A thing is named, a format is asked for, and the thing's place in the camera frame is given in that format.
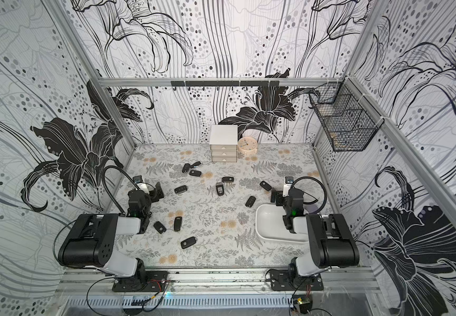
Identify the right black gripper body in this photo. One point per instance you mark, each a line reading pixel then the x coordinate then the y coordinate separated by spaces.
pixel 279 197

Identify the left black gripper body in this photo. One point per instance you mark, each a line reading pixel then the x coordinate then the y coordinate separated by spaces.
pixel 151 193

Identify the black key with buttons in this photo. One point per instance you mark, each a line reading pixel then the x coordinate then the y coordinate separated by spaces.
pixel 181 189

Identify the white storage tray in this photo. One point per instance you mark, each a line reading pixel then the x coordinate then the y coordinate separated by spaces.
pixel 270 226

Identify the black key front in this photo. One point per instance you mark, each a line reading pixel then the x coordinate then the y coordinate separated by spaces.
pixel 188 242

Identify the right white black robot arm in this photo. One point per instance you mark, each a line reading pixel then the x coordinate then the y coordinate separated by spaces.
pixel 328 239

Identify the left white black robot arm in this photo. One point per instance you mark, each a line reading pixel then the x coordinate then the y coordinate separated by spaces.
pixel 90 244

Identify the black flip key upper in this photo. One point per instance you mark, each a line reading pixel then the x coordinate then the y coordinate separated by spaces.
pixel 186 168

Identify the black VW key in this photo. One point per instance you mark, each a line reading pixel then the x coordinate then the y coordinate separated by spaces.
pixel 195 173

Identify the black Audi key fob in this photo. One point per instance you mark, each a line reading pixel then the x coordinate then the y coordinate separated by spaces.
pixel 220 189

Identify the pink round alarm clock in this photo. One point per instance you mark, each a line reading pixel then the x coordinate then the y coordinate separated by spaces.
pixel 247 146

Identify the white mini drawer cabinet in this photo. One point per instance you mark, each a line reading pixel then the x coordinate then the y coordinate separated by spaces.
pixel 223 143

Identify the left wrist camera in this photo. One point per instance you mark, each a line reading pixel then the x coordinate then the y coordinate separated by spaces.
pixel 138 180

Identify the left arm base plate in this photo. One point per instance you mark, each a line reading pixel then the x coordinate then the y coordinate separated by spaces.
pixel 151 282

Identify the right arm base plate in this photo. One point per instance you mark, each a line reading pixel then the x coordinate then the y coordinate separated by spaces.
pixel 281 281

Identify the black wire wall basket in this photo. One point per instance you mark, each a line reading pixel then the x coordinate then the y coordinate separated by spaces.
pixel 341 110

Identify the white cable duct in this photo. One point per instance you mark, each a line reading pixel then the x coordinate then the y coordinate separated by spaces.
pixel 184 301

